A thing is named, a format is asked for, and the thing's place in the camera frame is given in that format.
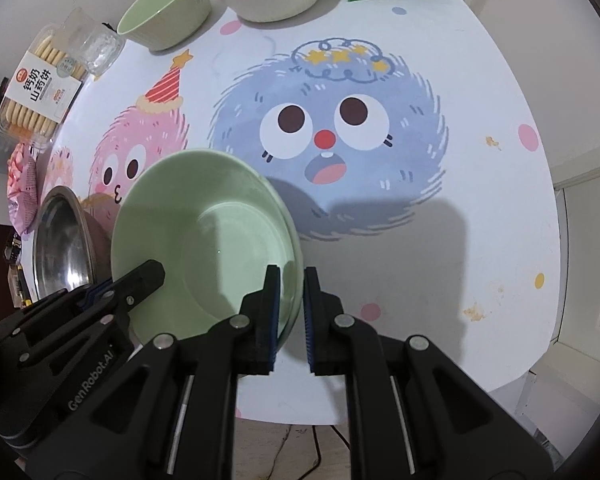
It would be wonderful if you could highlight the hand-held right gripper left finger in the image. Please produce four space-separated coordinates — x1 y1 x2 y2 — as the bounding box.
25 264 282 480

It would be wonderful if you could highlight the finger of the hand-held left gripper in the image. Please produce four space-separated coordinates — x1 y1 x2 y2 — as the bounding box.
87 259 167 335
0 282 117 348

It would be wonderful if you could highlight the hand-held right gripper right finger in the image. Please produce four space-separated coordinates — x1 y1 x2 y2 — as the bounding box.
302 265 553 480

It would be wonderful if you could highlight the large steel bowl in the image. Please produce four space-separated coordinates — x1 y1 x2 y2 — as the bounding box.
31 185 113 306

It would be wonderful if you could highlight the small green bowl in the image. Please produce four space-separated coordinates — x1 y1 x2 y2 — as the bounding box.
110 149 306 356

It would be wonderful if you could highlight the large green ribbed bowl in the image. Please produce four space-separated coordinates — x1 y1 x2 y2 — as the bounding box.
116 0 212 52

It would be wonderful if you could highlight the small brown box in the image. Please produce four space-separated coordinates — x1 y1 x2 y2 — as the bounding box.
11 265 33 308

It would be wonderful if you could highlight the black wristwatch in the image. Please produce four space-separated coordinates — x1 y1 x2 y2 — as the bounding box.
5 232 23 266

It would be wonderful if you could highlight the pink snack packet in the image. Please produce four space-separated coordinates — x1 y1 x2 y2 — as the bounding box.
7 142 46 233

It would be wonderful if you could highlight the cartoon printed table mat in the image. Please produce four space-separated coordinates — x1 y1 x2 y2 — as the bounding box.
10 0 556 423

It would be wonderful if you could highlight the clear plastic biscuit box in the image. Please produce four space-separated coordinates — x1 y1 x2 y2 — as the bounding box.
0 22 88 153

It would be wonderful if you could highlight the clear glass cup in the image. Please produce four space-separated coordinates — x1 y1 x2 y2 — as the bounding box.
62 7 126 78

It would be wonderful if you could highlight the white panel door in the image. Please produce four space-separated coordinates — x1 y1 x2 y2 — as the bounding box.
552 150 600 386

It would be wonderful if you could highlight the black cable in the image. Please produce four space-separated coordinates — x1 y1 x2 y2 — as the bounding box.
280 422 343 480

